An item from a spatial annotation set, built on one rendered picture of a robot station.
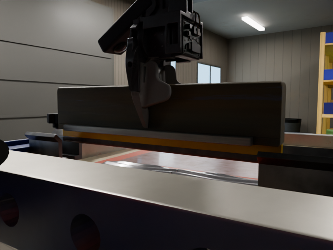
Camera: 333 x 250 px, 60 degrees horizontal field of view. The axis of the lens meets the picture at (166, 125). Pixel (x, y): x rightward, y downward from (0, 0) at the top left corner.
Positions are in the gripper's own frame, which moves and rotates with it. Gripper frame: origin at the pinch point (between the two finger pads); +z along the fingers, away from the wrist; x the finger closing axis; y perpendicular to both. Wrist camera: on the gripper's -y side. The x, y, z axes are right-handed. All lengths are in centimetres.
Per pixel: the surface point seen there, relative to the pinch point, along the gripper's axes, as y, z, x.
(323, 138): 21, 8, 57
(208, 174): 6.1, 9.9, 8.6
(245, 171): 10.0, 10.7, 16.9
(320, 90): -2, -21, 509
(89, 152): -25.7, 9.2, 12.4
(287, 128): -80, 62, 713
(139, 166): -7.6, 9.8, 7.7
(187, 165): -1.6, 10.6, 15.9
